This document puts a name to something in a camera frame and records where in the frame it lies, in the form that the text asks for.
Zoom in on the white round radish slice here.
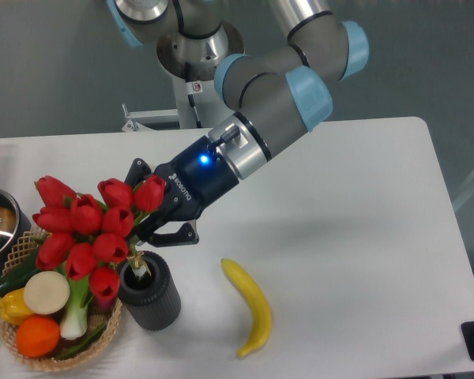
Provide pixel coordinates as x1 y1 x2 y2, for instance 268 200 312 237
24 271 70 315

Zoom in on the yellow banana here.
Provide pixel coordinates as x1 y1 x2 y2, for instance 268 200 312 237
220 258 273 358

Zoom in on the green chili pepper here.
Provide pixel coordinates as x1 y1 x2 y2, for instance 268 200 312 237
55 323 107 360

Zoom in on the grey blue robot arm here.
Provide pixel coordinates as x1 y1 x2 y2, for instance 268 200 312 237
107 1 369 247

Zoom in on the yellow bell pepper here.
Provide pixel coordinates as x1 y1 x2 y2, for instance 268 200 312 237
0 288 35 325

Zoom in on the woven wicker basket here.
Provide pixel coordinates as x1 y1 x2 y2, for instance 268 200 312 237
0 228 122 373

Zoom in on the dark grey ribbed vase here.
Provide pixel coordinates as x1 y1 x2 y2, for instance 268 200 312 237
118 251 181 331

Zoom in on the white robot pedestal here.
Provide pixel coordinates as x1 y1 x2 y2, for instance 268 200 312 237
121 19 246 133

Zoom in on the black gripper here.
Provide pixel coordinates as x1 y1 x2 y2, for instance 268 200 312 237
124 137 239 247

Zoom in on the red tulip bouquet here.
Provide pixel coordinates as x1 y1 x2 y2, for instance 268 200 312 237
33 175 166 302

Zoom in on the green bok choy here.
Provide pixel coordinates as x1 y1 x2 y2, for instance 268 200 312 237
58 264 92 340

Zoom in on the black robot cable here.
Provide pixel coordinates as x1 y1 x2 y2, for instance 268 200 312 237
183 62 204 129

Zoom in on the orange fruit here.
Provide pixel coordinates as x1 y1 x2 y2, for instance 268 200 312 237
15 315 60 358

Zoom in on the green cucumber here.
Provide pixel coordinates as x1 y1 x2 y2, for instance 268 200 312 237
0 249 40 298

